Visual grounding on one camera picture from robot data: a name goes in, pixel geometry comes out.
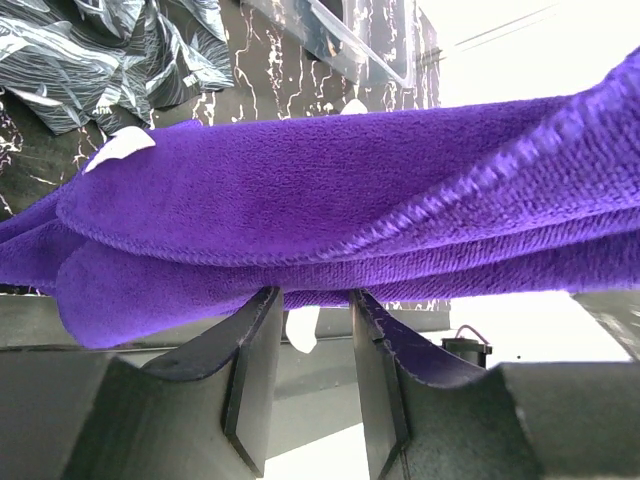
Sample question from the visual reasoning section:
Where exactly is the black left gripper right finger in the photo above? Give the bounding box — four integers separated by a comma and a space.
349, 290, 488, 479

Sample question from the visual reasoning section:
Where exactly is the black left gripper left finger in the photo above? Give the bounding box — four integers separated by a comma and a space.
142, 287, 283, 478

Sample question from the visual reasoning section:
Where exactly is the purple fleece sock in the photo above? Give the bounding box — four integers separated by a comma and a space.
1, 53, 639, 348

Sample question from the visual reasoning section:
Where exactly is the dark patterned sock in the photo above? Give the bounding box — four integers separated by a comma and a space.
1, 0, 234, 135

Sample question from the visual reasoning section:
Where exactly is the metal hanging rack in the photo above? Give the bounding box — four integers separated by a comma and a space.
285, 306, 321, 354

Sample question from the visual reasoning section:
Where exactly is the clear plastic bin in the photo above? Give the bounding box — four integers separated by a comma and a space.
245, 0, 417, 89

